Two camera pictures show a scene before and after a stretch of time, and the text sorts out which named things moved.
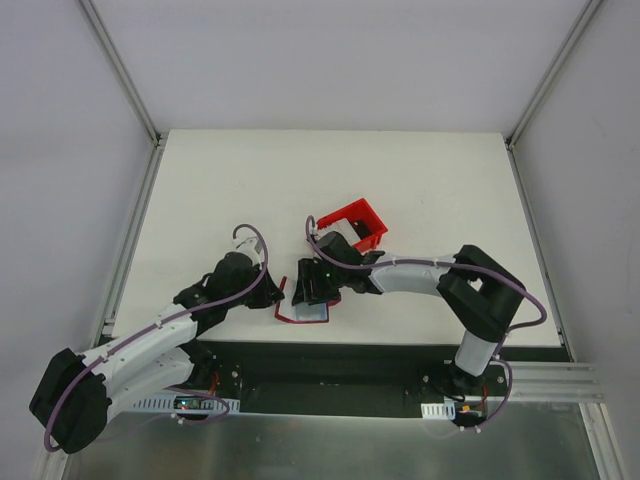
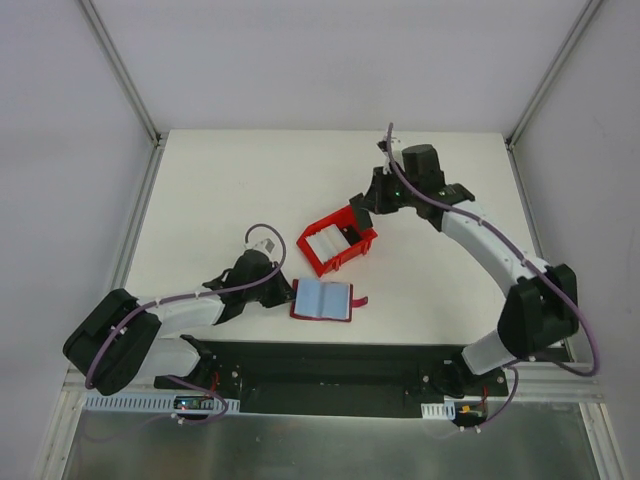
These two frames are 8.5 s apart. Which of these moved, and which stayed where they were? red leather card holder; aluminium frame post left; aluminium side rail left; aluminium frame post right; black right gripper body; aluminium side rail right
Moved: red leather card holder; black right gripper body
Stayed: aluminium side rail right; aluminium frame post left; aluminium frame post right; aluminium side rail left
